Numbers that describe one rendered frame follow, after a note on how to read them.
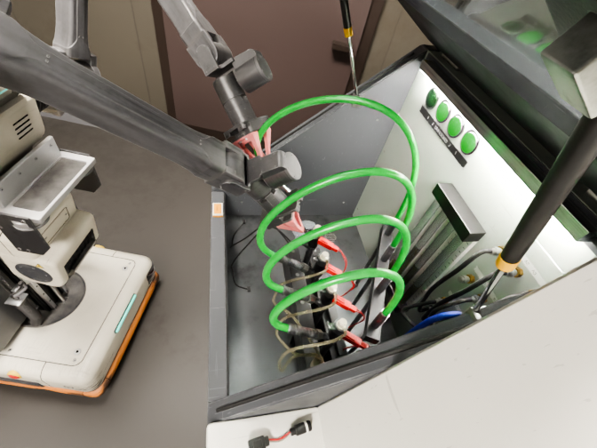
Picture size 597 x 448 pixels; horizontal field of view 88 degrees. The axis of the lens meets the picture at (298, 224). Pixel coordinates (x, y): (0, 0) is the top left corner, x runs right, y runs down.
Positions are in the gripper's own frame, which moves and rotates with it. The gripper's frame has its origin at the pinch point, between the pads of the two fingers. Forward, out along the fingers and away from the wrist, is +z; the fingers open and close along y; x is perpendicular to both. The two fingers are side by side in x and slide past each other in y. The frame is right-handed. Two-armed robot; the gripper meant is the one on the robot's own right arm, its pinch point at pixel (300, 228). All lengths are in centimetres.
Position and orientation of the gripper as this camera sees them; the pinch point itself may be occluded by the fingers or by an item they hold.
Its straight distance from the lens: 75.2
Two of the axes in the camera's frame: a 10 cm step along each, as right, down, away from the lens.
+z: 5.6, 5.7, 6.0
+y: 8.3, -3.2, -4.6
